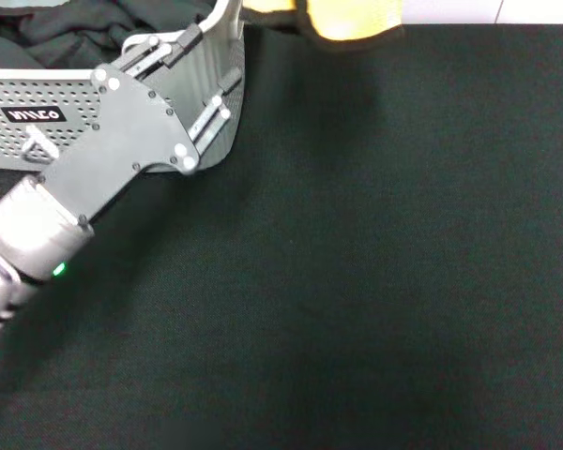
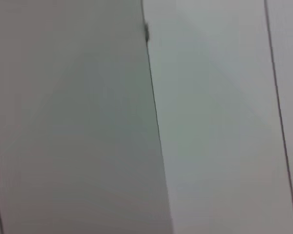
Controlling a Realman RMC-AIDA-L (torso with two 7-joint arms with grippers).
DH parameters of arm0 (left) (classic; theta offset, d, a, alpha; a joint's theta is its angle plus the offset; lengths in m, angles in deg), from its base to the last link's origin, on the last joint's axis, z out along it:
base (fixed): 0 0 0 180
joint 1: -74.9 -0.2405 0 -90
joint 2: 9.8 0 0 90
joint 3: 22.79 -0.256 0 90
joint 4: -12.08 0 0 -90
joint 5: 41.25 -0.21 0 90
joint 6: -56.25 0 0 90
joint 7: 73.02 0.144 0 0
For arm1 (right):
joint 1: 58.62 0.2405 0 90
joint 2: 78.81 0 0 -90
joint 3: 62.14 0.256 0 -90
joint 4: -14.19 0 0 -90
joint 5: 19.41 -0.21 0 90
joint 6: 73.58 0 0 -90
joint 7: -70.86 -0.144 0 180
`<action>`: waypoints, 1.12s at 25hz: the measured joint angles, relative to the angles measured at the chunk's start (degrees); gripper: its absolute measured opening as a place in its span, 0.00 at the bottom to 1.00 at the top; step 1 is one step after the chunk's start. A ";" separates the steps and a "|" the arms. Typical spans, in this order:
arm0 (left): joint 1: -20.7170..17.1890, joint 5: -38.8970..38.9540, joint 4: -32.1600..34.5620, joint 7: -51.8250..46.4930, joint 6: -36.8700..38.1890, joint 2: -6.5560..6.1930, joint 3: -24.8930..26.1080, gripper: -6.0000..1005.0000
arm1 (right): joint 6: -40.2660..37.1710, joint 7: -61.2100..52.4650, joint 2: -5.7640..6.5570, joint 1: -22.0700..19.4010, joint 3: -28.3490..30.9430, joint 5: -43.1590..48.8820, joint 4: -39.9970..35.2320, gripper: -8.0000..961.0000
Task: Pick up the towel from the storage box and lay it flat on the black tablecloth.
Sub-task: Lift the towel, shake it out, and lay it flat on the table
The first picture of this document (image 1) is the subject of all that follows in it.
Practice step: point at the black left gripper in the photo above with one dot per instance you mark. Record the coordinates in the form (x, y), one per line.
(122, 154)

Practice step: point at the grey yellow towel black trim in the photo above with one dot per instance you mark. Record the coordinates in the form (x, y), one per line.
(352, 21)

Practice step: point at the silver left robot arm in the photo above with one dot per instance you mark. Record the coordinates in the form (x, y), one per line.
(23, 239)

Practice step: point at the grey perforated storage box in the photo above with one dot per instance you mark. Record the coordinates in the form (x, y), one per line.
(9, 140)

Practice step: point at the black tablecloth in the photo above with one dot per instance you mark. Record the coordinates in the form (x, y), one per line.
(356, 281)

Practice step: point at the black cloth pile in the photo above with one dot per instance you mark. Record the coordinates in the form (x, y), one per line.
(75, 33)

